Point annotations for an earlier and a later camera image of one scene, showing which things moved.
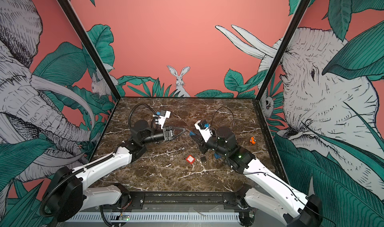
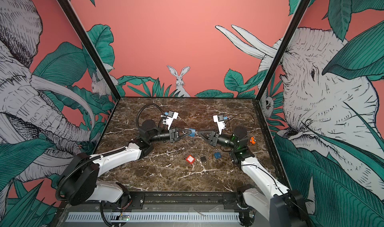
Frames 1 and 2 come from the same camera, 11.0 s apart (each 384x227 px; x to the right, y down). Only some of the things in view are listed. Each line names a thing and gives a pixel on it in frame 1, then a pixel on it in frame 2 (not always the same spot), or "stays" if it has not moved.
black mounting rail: [177, 201] stays
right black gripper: [204, 145] to [214, 134]
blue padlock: [217, 156] stays
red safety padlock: [190, 159] stays
